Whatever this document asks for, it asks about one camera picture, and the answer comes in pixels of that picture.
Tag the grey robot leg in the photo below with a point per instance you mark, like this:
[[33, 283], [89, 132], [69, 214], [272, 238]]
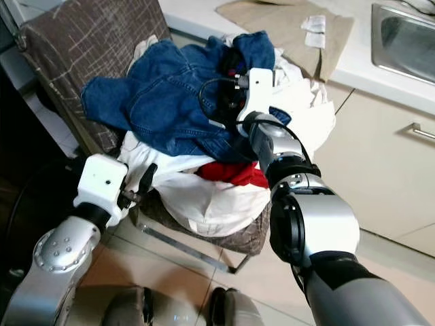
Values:
[[129, 309], [241, 311]]

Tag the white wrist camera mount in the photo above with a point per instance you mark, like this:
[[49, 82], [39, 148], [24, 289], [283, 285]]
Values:
[[258, 92], [102, 180]]

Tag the brown plaid fabric chair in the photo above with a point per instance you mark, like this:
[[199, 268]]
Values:
[[88, 47]]

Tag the white cloth garment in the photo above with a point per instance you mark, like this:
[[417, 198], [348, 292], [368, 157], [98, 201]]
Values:
[[211, 204]]

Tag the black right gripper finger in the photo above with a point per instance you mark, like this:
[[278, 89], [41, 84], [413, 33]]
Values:
[[233, 63]]

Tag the grey robot right leg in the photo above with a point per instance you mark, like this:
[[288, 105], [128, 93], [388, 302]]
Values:
[[241, 311]]

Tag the grey robot left leg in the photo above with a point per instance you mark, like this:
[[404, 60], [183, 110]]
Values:
[[129, 309]]

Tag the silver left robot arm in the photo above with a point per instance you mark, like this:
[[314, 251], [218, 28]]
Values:
[[58, 265]]

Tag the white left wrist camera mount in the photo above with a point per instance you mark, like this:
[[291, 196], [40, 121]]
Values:
[[102, 180]]

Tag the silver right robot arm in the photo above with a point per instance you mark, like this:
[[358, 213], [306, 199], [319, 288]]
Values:
[[326, 224]]

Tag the white crumpled paper tag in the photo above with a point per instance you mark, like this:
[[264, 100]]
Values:
[[315, 32]]

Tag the red garment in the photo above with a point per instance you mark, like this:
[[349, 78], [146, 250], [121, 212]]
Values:
[[234, 173]]

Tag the stainless steel sink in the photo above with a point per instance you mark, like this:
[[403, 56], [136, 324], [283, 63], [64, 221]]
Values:
[[404, 41]]

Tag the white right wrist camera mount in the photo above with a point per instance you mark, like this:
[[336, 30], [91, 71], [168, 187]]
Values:
[[258, 92]]

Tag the blue denim garment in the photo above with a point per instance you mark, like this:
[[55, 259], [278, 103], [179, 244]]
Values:
[[156, 102]]

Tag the beige cloth towel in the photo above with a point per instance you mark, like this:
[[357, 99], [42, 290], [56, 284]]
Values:
[[272, 27]]

